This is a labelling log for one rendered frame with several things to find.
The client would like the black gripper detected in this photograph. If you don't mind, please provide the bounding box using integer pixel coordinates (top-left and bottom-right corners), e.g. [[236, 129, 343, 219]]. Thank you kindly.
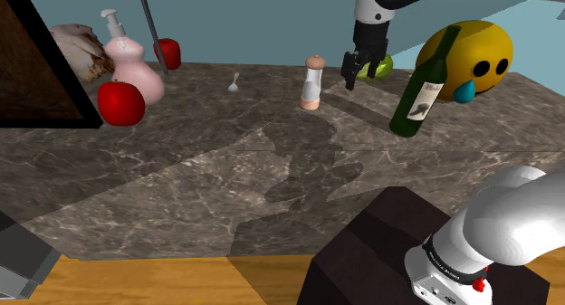
[[340, 19, 392, 92]]

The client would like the green apple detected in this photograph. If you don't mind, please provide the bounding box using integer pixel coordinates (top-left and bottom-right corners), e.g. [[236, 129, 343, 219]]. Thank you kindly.
[[356, 52, 395, 81]]

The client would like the clear and tan pepper mill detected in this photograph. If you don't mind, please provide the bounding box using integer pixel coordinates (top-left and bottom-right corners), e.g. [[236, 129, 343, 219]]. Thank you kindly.
[[299, 54, 327, 111]]

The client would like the dark green wine bottle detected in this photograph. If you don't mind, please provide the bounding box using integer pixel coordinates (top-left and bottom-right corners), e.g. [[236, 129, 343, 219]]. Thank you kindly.
[[388, 24, 463, 138]]

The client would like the yellow crying face ball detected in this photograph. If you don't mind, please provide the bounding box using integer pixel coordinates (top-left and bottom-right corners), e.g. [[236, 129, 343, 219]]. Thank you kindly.
[[416, 19, 515, 105]]

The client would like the small white spoon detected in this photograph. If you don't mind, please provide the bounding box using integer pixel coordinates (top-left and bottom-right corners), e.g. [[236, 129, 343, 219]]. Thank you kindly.
[[226, 71, 242, 94]]

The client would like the dark brown robot stand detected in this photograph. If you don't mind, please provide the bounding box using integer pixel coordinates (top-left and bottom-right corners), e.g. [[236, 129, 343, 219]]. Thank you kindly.
[[296, 186, 551, 305]]

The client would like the small red apple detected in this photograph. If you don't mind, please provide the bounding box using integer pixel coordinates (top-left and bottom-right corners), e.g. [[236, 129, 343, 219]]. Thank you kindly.
[[152, 37, 183, 71]]

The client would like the grey rod with disc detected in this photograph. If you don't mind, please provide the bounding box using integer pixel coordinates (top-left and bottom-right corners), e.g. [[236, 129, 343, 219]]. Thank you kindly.
[[127, 0, 170, 76]]

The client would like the pink soap dispenser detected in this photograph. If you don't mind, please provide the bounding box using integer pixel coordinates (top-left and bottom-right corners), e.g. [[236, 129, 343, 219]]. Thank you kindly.
[[100, 8, 167, 107]]

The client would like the large red apple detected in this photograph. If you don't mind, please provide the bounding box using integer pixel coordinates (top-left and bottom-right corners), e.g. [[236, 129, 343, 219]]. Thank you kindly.
[[96, 79, 148, 128]]

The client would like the white and brown lump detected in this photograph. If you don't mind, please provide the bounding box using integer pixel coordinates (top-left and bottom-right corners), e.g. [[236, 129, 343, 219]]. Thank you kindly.
[[47, 23, 117, 85]]

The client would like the black framed brown panel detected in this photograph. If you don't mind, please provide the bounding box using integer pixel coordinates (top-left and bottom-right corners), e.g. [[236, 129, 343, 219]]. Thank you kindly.
[[0, 0, 104, 130]]

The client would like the grey box appliance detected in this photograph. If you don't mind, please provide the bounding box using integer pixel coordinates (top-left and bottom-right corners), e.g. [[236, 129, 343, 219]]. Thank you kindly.
[[0, 210, 63, 301]]

